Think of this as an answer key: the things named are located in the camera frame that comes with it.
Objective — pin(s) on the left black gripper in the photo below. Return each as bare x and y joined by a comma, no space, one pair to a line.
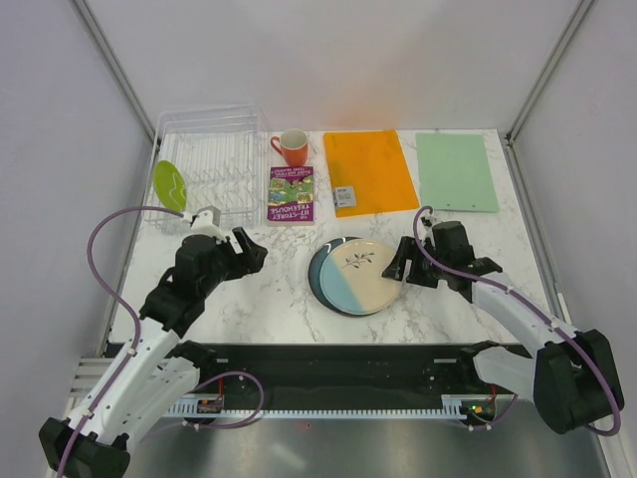
241,264

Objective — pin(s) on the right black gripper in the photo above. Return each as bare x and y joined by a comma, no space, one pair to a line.
410,250

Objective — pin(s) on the cream blue leaf plate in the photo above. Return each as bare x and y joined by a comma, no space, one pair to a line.
351,277

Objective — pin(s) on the dark blue floral plate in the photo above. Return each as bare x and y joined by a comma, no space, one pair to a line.
315,266

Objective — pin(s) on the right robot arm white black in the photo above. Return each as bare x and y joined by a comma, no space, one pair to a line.
569,375

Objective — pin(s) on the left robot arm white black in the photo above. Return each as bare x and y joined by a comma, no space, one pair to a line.
156,368

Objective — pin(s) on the purple treehouse book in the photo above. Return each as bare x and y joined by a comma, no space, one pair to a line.
291,196

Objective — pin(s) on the orange cutting board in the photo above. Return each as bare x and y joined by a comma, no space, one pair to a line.
368,173

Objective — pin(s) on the green white plate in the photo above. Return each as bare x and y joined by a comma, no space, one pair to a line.
169,186

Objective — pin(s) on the light green cutting board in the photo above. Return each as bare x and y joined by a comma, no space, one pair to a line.
454,172

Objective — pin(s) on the orange mug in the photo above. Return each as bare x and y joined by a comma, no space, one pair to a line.
293,146

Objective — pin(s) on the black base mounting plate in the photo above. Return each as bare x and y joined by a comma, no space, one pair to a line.
348,371

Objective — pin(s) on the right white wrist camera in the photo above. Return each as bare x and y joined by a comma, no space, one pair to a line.
428,219

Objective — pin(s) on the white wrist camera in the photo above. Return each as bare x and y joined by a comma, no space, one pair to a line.
205,221
428,219

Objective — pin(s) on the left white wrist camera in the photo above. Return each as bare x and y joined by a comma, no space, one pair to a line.
205,221

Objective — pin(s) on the white wire dish rack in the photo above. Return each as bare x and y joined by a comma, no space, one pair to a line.
220,153

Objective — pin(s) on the white slotted cable duct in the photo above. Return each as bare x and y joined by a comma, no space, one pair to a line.
234,406

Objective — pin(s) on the left aluminium frame post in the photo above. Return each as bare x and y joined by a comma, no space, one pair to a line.
100,40

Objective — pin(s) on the aluminium frame post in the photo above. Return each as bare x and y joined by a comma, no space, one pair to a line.
554,59
100,40

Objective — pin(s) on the right aluminium frame post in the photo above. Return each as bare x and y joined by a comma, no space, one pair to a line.
554,59

